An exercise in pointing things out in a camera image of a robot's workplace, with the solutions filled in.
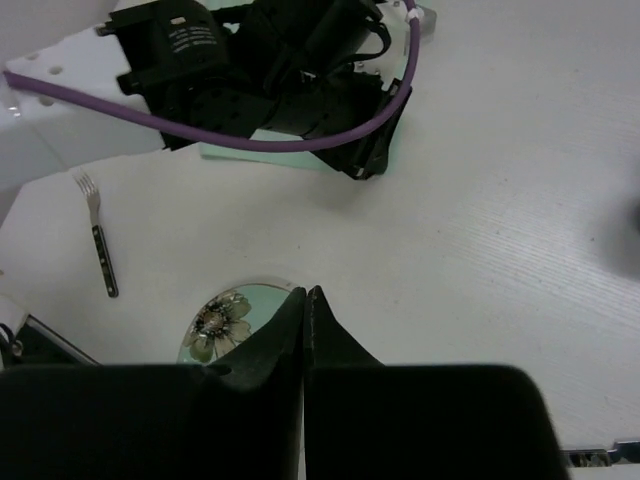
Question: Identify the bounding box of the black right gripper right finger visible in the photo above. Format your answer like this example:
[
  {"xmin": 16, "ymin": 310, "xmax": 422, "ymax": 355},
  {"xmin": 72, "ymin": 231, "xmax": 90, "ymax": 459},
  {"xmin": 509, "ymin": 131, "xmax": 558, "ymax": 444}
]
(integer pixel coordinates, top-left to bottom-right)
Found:
[{"xmin": 303, "ymin": 287, "xmax": 568, "ymax": 479}]

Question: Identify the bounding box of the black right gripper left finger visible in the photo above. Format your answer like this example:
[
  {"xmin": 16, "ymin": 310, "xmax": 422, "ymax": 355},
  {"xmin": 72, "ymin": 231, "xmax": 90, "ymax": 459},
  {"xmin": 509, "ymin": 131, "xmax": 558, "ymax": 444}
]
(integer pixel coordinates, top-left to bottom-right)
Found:
[{"xmin": 1, "ymin": 288, "xmax": 306, "ymax": 479}]

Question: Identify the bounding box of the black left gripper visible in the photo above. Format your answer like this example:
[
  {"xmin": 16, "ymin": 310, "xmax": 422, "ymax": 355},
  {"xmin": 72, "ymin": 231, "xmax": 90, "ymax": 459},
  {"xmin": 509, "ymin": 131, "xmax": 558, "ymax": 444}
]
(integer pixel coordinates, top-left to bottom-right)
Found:
[{"xmin": 96, "ymin": 1, "xmax": 412, "ymax": 180}]

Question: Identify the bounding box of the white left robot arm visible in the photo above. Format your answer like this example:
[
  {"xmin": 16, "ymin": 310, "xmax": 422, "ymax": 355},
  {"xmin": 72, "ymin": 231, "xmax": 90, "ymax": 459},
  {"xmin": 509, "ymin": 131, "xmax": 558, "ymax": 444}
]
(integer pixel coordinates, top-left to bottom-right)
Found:
[{"xmin": 1, "ymin": 1, "xmax": 431, "ymax": 187}]

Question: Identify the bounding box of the green floral plate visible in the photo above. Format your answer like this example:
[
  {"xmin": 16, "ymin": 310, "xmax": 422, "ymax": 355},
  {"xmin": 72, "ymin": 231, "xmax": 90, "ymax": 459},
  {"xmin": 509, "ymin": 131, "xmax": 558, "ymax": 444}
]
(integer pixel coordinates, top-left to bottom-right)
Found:
[{"xmin": 177, "ymin": 279, "xmax": 297, "ymax": 365}]

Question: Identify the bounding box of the steel fork black handle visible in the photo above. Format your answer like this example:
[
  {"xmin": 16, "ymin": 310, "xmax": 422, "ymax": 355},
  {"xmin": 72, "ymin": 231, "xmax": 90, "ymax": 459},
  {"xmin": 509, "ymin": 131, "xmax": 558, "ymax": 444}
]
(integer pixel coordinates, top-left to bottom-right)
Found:
[{"xmin": 73, "ymin": 171, "xmax": 119, "ymax": 298}]

